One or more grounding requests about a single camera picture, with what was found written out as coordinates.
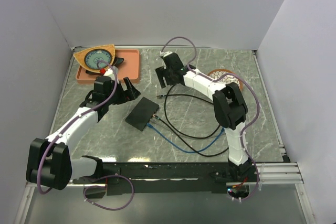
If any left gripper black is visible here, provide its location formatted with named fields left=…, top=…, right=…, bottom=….
left=106, top=77, right=140, bottom=105

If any black network switch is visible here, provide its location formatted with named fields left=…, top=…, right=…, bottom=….
left=125, top=97, right=160, bottom=132

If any blue ethernet cable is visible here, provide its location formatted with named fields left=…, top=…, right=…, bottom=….
left=146, top=123, right=226, bottom=154

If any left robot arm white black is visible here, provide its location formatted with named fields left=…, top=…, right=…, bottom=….
left=26, top=76, right=141, bottom=190

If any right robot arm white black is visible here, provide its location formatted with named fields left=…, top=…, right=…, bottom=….
left=155, top=51, right=249, bottom=182

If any salmon pink tray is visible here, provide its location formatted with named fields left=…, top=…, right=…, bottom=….
left=76, top=49, right=141, bottom=84

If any black dish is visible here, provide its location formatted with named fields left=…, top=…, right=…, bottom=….
left=85, top=57, right=124, bottom=75

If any flower patterned brown bowl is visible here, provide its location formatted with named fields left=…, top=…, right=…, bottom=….
left=207, top=68, right=243, bottom=90

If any blue patterned round plate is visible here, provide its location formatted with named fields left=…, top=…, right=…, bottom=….
left=84, top=49, right=113, bottom=70

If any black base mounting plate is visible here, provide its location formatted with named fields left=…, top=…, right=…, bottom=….
left=72, top=155, right=291, bottom=196

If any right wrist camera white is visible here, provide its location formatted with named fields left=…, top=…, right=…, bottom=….
left=160, top=51, right=173, bottom=58

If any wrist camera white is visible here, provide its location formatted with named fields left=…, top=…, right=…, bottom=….
left=100, top=67, right=118, bottom=80
left=160, top=51, right=173, bottom=58

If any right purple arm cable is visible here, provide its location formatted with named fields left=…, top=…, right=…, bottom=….
left=160, top=36, right=261, bottom=201

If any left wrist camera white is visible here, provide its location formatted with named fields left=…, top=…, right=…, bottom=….
left=100, top=67, right=118, bottom=80

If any aluminium rail frame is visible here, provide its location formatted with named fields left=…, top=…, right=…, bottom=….
left=14, top=46, right=315, bottom=223

